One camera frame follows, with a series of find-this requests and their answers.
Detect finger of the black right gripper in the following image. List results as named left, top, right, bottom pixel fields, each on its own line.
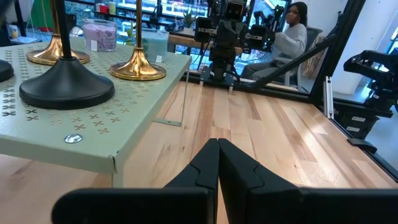
left=230, top=19, right=246, bottom=47
left=217, top=19, right=231, bottom=47

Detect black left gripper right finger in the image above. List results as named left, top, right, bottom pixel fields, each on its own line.
left=218, top=138, right=398, bottom=224

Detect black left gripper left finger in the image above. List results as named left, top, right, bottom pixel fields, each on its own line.
left=50, top=138, right=220, bottom=224

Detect gold candlestick holder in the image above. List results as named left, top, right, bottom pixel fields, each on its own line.
left=109, top=0, right=167, bottom=82
left=26, top=0, right=91, bottom=66

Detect purple candle glass jar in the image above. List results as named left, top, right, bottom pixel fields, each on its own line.
left=82, top=18, right=118, bottom=52

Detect black candlestick holder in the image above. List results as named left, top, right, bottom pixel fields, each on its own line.
left=0, top=58, right=15, bottom=83
left=19, top=0, right=116, bottom=110

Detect wooden desk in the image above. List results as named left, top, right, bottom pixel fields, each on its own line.
left=167, top=32, right=243, bottom=57

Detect black background robot arms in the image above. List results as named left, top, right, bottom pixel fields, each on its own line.
left=248, top=4, right=285, bottom=35

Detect person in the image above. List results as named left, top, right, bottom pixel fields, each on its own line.
left=241, top=1, right=308, bottom=82

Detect silver aluminium bar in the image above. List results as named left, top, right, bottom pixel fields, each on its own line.
left=322, top=76, right=335, bottom=119

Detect green perforated metal shelf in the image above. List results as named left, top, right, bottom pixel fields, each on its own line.
left=0, top=37, right=193, bottom=189

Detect black box white labels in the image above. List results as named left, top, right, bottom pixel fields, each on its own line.
left=334, top=102, right=394, bottom=140

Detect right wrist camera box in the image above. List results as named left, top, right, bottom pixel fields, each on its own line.
left=224, top=0, right=247, bottom=22

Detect black frame bracket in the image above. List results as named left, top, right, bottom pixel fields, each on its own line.
left=347, top=138, right=378, bottom=155

